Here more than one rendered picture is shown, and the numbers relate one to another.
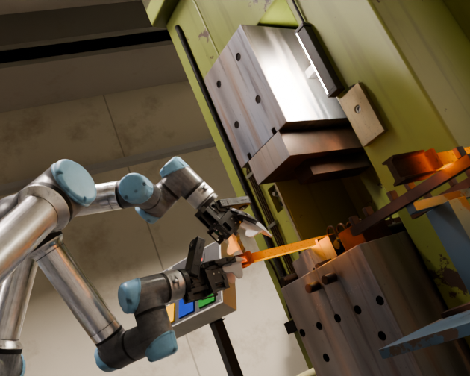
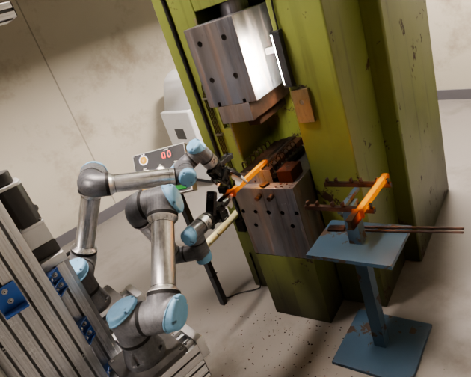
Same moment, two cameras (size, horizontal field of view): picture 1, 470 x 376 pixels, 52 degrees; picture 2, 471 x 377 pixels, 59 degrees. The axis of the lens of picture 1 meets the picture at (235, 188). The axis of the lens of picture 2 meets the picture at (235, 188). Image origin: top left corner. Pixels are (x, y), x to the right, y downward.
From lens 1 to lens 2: 1.24 m
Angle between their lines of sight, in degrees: 43
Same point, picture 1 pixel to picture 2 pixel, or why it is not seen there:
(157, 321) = (205, 247)
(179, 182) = (201, 158)
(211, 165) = not seen: outside the picture
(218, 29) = not seen: outside the picture
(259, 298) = (134, 93)
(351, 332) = (275, 220)
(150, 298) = (200, 238)
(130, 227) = (11, 28)
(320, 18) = (290, 30)
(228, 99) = (207, 60)
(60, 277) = not seen: hidden behind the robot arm
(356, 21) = (316, 49)
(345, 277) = (279, 198)
